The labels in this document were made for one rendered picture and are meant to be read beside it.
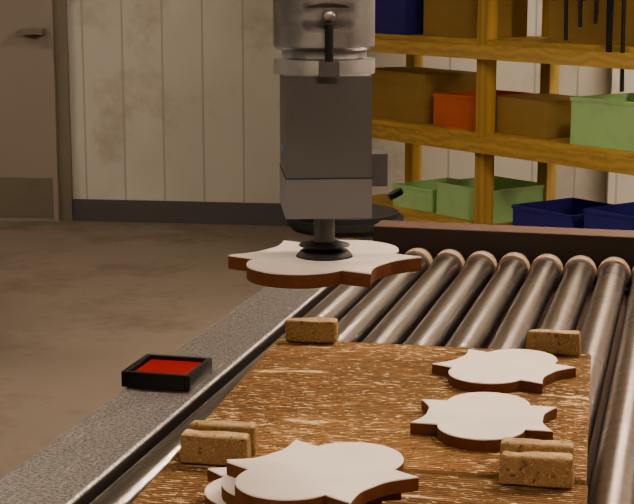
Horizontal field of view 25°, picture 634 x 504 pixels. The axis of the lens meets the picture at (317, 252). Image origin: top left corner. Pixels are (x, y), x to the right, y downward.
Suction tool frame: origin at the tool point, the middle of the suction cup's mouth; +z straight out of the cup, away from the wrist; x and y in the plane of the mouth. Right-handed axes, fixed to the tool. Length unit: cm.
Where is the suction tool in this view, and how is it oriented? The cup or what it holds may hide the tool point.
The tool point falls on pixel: (324, 271)
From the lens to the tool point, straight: 110.6
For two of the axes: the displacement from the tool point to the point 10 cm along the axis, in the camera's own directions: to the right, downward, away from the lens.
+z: 0.0, 9.8, 1.9
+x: -10.0, 0.1, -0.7
